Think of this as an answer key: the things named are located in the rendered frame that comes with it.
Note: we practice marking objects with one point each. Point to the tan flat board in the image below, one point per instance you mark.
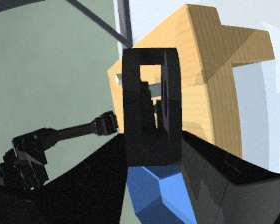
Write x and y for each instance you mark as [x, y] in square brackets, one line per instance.
[206, 51]

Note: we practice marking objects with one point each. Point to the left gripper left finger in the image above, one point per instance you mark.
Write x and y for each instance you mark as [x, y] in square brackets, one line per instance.
[92, 192]

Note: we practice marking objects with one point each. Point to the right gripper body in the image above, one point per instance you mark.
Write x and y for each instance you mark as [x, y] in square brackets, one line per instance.
[29, 166]

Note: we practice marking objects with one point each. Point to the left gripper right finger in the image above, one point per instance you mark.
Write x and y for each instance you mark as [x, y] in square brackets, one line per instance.
[225, 189]

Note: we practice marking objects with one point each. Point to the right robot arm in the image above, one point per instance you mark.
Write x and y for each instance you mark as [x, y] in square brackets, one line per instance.
[10, 175]

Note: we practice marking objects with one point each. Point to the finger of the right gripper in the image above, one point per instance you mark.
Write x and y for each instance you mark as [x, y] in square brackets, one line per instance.
[33, 151]

